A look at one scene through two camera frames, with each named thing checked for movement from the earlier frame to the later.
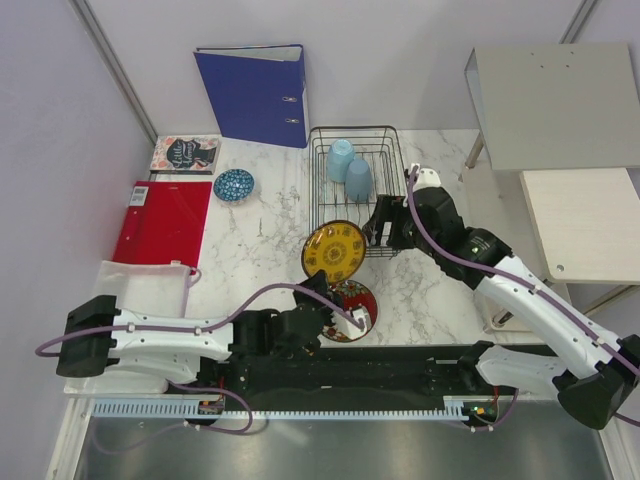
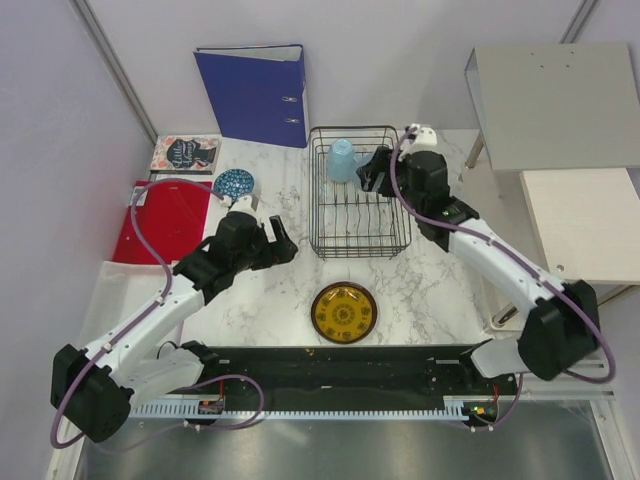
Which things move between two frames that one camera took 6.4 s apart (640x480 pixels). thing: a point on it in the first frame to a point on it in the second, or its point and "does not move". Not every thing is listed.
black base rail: x=362 y=377 does not move
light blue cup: x=340 y=154 does not move
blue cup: x=359 y=180 to x=360 y=159
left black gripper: x=319 y=280 to x=283 y=251
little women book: x=185 y=154 does not move
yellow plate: x=337 y=247 to x=344 y=312
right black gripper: x=388 y=209 to x=369 y=173
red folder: x=165 y=223 does not move
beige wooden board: x=586 y=222 does not move
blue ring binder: x=258 y=92 does not move
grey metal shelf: x=555 y=105 does not move
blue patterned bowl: x=234 y=185 does not move
